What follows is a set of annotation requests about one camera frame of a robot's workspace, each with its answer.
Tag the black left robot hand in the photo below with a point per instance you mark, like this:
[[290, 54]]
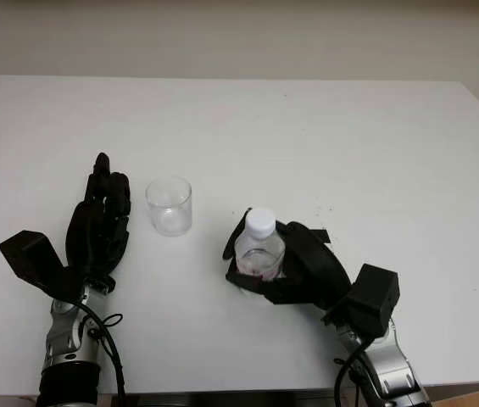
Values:
[[95, 241]]

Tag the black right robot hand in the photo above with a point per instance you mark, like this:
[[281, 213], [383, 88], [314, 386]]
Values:
[[315, 271]]

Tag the clear plastic water bottle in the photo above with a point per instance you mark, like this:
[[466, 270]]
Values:
[[260, 246]]

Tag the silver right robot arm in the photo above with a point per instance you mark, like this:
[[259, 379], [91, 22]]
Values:
[[391, 364]]

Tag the clear glass cup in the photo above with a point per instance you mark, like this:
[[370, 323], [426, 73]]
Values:
[[169, 212]]

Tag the dark robot torso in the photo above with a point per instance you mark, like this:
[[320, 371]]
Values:
[[222, 400]]

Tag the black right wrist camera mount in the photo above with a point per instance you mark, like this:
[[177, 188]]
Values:
[[374, 297]]

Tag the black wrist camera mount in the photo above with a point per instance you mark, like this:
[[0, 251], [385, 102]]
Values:
[[374, 297], [31, 254]]

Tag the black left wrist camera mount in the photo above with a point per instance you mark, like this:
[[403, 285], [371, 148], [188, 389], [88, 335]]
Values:
[[31, 254]]

